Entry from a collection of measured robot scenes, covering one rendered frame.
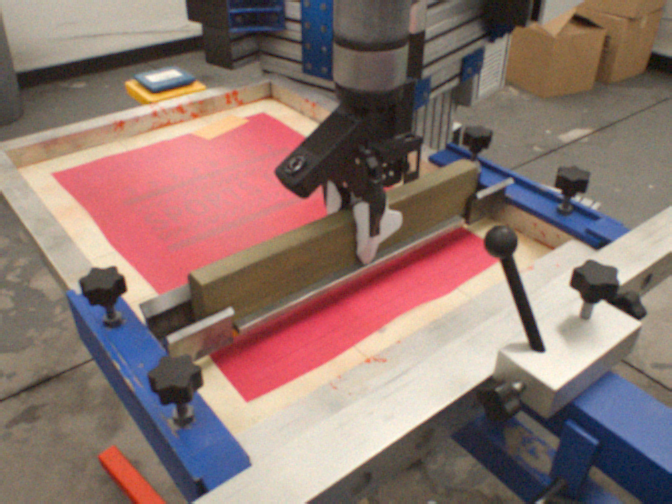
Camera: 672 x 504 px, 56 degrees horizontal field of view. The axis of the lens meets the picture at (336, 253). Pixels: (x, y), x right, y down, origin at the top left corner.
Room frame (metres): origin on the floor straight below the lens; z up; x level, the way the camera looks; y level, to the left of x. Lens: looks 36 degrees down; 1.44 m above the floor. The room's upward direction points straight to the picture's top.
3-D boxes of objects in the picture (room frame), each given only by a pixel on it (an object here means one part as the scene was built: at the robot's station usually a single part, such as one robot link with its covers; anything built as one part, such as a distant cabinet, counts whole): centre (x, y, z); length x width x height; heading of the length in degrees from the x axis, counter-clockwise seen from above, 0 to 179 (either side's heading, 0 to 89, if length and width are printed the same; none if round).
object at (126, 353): (0.43, 0.18, 0.97); 0.30 x 0.05 x 0.07; 38
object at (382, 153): (0.64, -0.04, 1.15); 0.09 x 0.08 x 0.12; 128
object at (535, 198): (0.77, -0.25, 0.97); 0.30 x 0.05 x 0.07; 38
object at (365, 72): (0.63, -0.03, 1.23); 0.08 x 0.08 x 0.05
